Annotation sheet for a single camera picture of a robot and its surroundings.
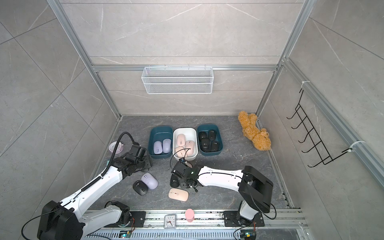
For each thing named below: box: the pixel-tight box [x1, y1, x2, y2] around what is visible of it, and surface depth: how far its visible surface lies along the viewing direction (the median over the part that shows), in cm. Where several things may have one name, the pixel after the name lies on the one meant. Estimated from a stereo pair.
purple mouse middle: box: [141, 172, 159, 190], surface depth 86 cm
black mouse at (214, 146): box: [210, 141, 219, 152], surface depth 102 cm
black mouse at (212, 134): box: [208, 129, 216, 141], surface depth 108 cm
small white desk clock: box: [163, 214, 177, 230], surface depth 73 cm
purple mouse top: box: [153, 140, 163, 155], surface depth 100 cm
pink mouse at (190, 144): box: [185, 140, 195, 156], surface depth 101 cm
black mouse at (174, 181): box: [170, 174, 180, 188], surface depth 85 cm
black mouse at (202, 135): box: [198, 131, 207, 141], surface depth 109 cm
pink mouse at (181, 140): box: [177, 134, 186, 146], surface depth 103 cm
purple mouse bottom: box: [162, 138, 172, 154], surface depth 100 cm
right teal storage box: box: [197, 124, 224, 156], surface depth 103 cm
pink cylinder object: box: [185, 208, 195, 223], surface depth 70 cm
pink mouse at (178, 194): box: [168, 188, 189, 202], surface depth 81 cm
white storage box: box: [172, 127, 199, 161], surface depth 103 cm
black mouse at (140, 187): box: [132, 180, 149, 196], surface depth 83 cm
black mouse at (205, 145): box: [201, 138, 210, 152], surface depth 97 cm
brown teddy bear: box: [238, 111, 272, 151], surface depth 99 cm
